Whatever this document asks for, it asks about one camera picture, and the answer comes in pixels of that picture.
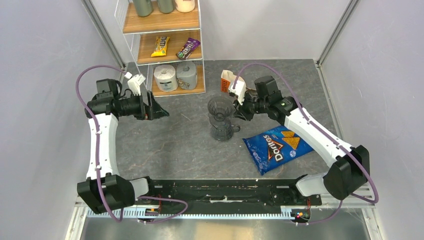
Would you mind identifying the cream pump lotion bottle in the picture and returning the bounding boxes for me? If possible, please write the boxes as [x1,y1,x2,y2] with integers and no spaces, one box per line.
[174,0,196,13]

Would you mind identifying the purple M&M's candy bag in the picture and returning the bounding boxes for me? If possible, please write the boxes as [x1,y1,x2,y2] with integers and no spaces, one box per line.
[175,37,201,60]

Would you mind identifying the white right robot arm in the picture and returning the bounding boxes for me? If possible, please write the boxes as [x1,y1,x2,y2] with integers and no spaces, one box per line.
[228,75,370,205]

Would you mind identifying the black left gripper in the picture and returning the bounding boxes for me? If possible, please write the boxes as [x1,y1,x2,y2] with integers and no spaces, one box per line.
[118,90,169,121]

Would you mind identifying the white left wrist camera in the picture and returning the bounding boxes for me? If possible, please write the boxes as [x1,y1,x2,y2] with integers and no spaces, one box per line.
[124,71,147,96]

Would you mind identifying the green bottle middle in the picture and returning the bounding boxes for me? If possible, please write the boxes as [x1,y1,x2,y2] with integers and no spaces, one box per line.
[156,0,175,14]

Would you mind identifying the green bottle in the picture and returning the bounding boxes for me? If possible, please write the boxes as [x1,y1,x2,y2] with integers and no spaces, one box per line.
[156,0,175,14]
[132,0,153,17]

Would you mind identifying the green bottle left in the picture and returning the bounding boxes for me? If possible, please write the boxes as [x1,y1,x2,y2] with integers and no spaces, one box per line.
[132,0,153,17]

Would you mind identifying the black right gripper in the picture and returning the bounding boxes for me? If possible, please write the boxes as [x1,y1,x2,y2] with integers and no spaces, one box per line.
[231,90,269,122]

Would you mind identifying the blue Doritos chip bag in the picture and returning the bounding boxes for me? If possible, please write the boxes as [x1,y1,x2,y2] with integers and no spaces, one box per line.
[243,125,313,175]

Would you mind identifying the white wire wooden shelf rack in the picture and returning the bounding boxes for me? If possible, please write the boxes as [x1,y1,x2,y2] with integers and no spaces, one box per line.
[114,0,206,97]

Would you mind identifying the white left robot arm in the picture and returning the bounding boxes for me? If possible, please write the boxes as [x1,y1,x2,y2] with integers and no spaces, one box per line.
[77,75,169,215]

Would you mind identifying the orange coffee filter package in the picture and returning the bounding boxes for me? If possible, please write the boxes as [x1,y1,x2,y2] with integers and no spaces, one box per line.
[220,69,248,95]

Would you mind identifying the aluminium rail frame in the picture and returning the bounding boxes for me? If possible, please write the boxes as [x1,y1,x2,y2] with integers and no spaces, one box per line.
[64,171,385,240]

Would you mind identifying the yellow M&M's candy bag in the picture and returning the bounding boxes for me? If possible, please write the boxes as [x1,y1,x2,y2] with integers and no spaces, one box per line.
[150,36,170,58]

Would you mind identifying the black coffee dripper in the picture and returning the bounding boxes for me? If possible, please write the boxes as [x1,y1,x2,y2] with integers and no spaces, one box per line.
[207,96,235,122]

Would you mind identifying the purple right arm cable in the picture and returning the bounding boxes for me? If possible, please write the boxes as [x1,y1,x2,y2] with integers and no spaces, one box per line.
[231,62,380,226]

